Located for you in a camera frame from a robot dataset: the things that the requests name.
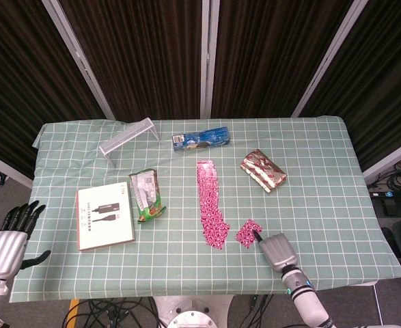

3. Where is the black floor cable bundle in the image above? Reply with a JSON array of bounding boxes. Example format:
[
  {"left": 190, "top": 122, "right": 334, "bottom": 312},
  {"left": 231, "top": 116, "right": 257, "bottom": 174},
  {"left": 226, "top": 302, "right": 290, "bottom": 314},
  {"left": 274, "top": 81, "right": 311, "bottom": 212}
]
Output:
[
  {"left": 63, "top": 296, "right": 162, "bottom": 328},
  {"left": 367, "top": 153, "right": 401, "bottom": 199}
]

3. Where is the blue cookie package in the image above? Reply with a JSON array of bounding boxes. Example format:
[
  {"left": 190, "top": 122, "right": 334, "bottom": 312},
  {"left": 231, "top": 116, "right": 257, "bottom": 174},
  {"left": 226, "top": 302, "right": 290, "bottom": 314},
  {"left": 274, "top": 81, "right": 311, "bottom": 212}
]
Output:
[{"left": 171, "top": 126, "right": 231, "bottom": 154}]

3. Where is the dark pleated curtain panel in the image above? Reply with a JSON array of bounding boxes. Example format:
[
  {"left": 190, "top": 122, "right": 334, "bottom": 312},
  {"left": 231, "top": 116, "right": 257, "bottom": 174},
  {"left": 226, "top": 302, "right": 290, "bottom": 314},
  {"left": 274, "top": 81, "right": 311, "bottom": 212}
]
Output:
[
  {"left": 0, "top": 0, "right": 107, "bottom": 175},
  {"left": 58, "top": 0, "right": 204, "bottom": 121},
  {"left": 301, "top": 0, "right": 401, "bottom": 172},
  {"left": 210, "top": 0, "right": 355, "bottom": 119}
]

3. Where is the white cable product box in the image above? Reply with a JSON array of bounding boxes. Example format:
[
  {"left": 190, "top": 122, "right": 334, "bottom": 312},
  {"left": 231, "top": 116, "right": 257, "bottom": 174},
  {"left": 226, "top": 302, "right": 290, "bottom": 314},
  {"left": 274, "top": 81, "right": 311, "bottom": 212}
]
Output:
[{"left": 76, "top": 181, "right": 136, "bottom": 252}]

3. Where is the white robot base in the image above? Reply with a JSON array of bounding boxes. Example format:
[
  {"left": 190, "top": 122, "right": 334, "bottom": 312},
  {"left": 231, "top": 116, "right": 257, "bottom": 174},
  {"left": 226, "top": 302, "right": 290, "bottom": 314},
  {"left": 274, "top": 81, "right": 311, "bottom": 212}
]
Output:
[{"left": 154, "top": 295, "right": 235, "bottom": 328}]

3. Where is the white partition post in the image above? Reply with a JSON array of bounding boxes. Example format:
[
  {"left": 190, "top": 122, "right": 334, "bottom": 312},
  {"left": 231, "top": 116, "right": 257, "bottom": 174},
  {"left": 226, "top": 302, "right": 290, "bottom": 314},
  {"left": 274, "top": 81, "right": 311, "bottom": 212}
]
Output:
[
  {"left": 199, "top": 0, "right": 221, "bottom": 120},
  {"left": 0, "top": 148, "right": 33, "bottom": 189},
  {"left": 291, "top": 0, "right": 370, "bottom": 118},
  {"left": 42, "top": 0, "right": 115, "bottom": 120},
  {"left": 362, "top": 135, "right": 401, "bottom": 184}
]

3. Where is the green snack bag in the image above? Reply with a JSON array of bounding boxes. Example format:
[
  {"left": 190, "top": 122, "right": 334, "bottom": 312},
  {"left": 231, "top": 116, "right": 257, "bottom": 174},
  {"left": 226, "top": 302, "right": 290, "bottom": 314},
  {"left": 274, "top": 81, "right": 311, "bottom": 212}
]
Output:
[{"left": 128, "top": 168, "right": 167, "bottom": 225}]

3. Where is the white mesh metal rack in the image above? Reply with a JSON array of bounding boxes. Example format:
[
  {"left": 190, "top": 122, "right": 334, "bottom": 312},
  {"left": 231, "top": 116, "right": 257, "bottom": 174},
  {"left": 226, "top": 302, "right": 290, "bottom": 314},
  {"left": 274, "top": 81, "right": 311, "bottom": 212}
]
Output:
[{"left": 99, "top": 118, "right": 161, "bottom": 168}]

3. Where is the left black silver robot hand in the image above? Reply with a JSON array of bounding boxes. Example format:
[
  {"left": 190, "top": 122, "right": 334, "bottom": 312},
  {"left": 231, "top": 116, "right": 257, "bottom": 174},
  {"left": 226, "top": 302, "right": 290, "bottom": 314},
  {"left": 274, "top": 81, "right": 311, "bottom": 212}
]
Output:
[{"left": 0, "top": 200, "right": 52, "bottom": 278}]

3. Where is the green checked tablecloth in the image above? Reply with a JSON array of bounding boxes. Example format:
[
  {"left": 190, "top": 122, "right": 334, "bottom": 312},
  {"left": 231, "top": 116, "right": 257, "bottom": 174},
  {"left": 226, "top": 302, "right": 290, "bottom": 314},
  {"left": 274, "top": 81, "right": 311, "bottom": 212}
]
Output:
[{"left": 8, "top": 115, "right": 401, "bottom": 303}]

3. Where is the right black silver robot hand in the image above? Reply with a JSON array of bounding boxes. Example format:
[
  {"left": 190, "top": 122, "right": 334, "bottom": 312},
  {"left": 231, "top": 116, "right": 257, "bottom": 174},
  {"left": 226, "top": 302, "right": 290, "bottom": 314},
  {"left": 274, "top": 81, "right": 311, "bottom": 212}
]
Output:
[{"left": 253, "top": 231, "right": 299, "bottom": 273}]

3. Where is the gold red snack package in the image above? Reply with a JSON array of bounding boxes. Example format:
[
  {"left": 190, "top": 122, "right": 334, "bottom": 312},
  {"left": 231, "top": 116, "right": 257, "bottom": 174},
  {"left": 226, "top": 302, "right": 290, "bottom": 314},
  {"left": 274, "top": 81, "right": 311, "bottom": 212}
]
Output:
[{"left": 240, "top": 149, "right": 288, "bottom": 194}]

